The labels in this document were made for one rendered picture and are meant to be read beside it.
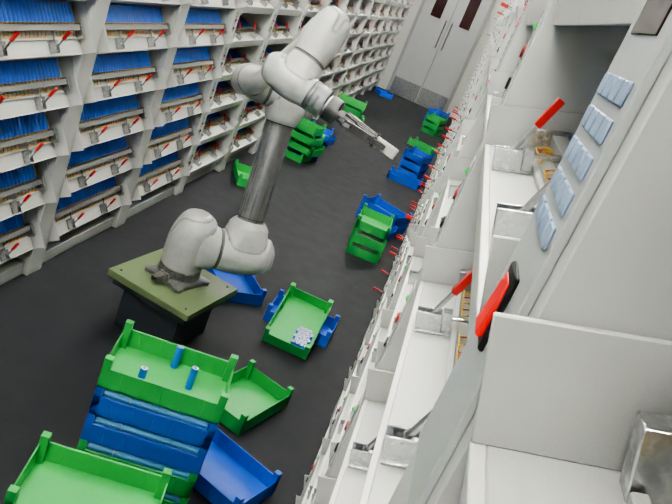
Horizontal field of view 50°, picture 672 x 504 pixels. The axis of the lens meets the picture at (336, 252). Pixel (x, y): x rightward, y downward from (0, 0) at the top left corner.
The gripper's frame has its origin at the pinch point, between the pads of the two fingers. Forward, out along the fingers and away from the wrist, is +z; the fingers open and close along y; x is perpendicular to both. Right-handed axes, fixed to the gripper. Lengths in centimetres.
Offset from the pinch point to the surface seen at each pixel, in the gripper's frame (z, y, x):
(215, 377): -1, 40, -67
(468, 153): 16.7, 39.7, 18.0
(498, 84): 13, 40, 34
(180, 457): 4, 58, -80
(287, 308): 3, -81, -99
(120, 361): -23, 51, -72
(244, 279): -21, -107, -112
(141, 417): -10, 61, -74
